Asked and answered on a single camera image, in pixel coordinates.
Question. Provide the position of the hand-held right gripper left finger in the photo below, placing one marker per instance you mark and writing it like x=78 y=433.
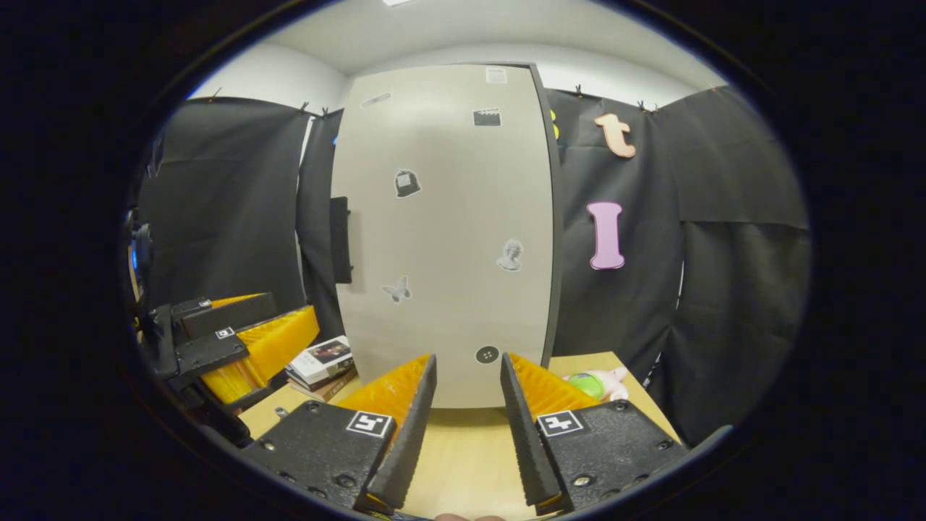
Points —
x=412 y=449

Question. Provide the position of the green and pink plush toy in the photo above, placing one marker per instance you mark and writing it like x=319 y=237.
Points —
x=589 y=383

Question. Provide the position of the brown cover book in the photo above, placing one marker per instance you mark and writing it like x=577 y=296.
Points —
x=334 y=391

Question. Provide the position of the grey cabinet door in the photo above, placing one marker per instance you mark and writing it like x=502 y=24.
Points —
x=448 y=217

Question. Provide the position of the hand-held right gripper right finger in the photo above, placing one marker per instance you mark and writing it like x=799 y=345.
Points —
x=522 y=441

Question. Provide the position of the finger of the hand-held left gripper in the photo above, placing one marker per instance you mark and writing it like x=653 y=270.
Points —
x=210 y=351
x=231 y=318

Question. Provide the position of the black backdrop cloth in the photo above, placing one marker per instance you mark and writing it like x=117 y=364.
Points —
x=723 y=289

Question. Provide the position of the white cover book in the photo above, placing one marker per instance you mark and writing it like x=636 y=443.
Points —
x=322 y=358

